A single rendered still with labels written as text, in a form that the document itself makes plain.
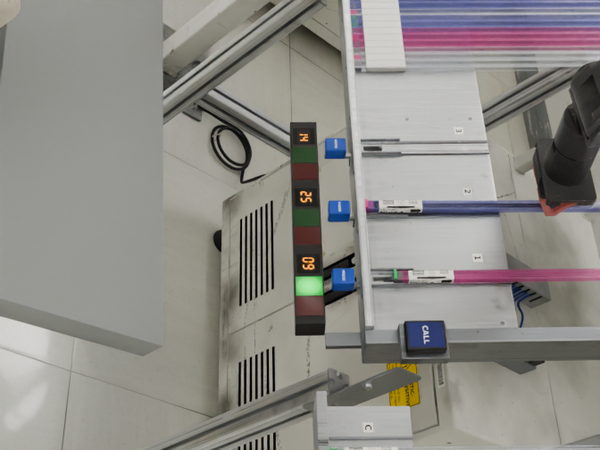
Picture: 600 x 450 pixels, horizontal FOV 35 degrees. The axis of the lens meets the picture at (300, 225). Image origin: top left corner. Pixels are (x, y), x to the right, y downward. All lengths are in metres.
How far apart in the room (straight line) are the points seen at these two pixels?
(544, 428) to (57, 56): 1.03
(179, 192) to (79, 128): 1.00
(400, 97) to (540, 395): 0.62
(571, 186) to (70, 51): 0.67
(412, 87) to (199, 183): 0.88
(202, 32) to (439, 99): 0.90
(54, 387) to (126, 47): 0.71
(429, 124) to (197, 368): 0.83
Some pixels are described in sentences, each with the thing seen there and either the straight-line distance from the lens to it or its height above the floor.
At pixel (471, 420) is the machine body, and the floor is 0.62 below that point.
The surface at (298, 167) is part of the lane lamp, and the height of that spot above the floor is 0.65.
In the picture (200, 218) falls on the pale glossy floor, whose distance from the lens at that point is 2.20.
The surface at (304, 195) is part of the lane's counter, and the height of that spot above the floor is 0.66.
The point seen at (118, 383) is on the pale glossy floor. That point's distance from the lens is 1.88.
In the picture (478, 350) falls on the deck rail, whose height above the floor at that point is 0.81.
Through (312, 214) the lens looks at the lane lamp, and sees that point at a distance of 1.35.
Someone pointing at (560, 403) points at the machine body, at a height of 0.62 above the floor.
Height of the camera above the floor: 1.43
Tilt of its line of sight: 36 degrees down
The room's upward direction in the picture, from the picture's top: 61 degrees clockwise
